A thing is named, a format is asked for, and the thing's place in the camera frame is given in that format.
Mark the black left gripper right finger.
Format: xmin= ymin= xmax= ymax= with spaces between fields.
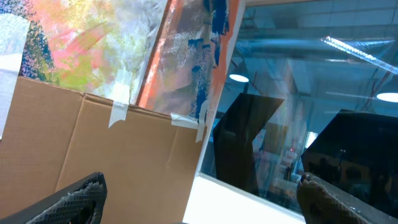
xmin=296 ymin=172 xmax=397 ymax=224

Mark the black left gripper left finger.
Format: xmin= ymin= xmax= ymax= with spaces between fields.
xmin=1 ymin=172 xmax=108 ymax=224

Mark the glass window pane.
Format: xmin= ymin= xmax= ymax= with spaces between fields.
xmin=200 ymin=0 xmax=397 ymax=222

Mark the brown cardboard sheet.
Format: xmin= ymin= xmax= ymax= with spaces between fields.
xmin=1 ymin=77 xmax=202 ymax=223

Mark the colourful painted panel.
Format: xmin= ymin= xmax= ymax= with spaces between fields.
xmin=1 ymin=1 xmax=241 ymax=120

